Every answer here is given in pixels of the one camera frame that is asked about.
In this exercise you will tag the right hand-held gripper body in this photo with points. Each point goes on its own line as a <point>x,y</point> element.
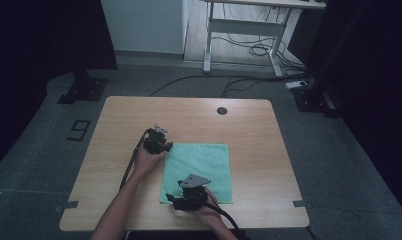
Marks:
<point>194,198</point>

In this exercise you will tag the white power strip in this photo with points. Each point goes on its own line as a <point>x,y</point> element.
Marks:
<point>296,84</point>

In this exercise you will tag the white desk frame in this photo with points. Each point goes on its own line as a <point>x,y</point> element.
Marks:
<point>245,26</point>

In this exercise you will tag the person's right hand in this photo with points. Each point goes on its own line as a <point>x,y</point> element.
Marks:
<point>209,219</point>

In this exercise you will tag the person's left hand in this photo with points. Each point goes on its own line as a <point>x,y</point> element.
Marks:
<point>145,163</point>

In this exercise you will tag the green towel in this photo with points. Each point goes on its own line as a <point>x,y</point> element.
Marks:
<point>202,163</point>

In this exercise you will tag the black tape floor mark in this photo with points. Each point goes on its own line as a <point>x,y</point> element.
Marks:
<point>79,130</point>

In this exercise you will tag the black stand base left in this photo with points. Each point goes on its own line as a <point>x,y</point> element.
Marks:
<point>85,89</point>

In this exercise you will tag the grey tape strip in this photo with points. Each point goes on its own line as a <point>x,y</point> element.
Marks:
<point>301,203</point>
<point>67,206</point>

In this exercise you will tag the black stand with grey edge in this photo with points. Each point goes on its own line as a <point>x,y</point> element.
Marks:
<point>310,98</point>

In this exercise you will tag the black round table grommet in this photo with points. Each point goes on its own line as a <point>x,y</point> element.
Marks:
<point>222,111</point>

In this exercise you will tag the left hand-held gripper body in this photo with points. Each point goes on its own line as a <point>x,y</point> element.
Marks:
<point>154,141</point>

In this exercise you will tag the dark curtain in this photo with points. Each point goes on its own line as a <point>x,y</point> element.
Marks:
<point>372,83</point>
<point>29,50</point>

